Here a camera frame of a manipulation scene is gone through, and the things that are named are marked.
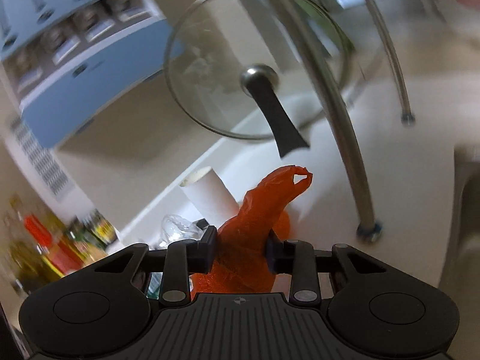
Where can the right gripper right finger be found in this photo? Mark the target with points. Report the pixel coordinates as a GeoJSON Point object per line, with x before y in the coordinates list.
{"type": "Point", "coordinates": [274, 252]}

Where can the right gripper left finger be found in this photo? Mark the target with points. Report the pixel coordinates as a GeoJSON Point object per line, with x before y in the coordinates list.
{"type": "Point", "coordinates": [206, 251]}

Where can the orange plastic bag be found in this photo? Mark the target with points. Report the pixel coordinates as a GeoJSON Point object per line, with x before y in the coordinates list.
{"type": "Point", "coordinates": [239, 265]}

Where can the crushed clear plastic bottle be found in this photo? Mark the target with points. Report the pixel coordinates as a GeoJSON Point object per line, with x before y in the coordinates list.
{"type": "Point", "coordinates": [174, 228]}

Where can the white cardboard paper roll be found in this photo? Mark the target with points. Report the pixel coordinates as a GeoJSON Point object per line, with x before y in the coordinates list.
{"type": "Point", "coordinates": [207, 192]}

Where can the small yellow label jar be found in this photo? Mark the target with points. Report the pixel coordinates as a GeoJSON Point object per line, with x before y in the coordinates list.
{"type": "Point", "coordinates": [101, 228]}

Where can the green bean paste jar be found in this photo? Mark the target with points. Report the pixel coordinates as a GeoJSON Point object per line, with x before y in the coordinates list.
{"type": "Point", "coordinates": [84, 243]}

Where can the white vent grille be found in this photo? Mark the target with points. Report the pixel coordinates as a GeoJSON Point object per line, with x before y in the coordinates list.
{"type": "Point", "coordinates": [41, 160]}

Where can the dark sunflower oil bottle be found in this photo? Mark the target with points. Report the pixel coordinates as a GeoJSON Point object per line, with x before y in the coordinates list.
{"type": "Point", "coordinates": [26, 266]}

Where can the thin steel rack leg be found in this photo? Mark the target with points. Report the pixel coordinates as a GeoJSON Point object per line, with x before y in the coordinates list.
{"type": "Point", "coordinates": [407, 117]}

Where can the glass pot lid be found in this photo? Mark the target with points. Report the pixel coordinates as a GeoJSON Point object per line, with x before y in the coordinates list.
{"type": "Point", "coordinates": [232, 67]}

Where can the red handle oil bottle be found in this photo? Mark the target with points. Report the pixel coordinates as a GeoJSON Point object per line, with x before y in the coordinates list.
{"type": "Point", "coordinates": [45, 233]}

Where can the blue white wall appliance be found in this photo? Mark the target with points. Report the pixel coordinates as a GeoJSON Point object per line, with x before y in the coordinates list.
{"type": "Point", "coordinates": [63, 61]}

